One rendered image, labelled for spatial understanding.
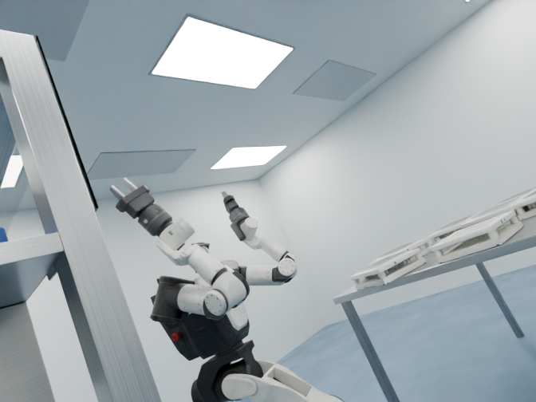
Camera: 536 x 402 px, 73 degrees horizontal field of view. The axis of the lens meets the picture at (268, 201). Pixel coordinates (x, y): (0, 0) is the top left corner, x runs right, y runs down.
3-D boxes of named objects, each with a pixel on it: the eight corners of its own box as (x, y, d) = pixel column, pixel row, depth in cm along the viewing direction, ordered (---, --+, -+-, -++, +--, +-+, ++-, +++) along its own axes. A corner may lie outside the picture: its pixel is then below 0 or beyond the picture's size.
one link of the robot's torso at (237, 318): (166, 381, 131) (133, 289, 138) (213, 349, 162) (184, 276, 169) (231, 355, 121) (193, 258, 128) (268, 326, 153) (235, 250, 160)
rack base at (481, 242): (502, 244, 121) (498, 238, 121) (438, 264, 139) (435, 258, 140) (524, 226, 136) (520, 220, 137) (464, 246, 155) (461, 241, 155)
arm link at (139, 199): (112, 213, 117) (139, 238, 116) (118, 197, 110) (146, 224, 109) (142, 194, 125) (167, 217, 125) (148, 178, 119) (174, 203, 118)
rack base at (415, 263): (394, 270, 181) (392, 266, 181) (427, 262, 159) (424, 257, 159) (356, 290, 172) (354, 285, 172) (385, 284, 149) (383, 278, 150)
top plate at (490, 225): (494, 230, 122) (490, 225, 122) (431, 252, 140) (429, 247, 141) (517, 214, 137) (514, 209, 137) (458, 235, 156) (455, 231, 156)
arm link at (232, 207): (239, 205, 188) (251, 221, 182) (223, 214, 186) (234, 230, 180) (235, 191, 178) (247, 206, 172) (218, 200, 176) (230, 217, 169)
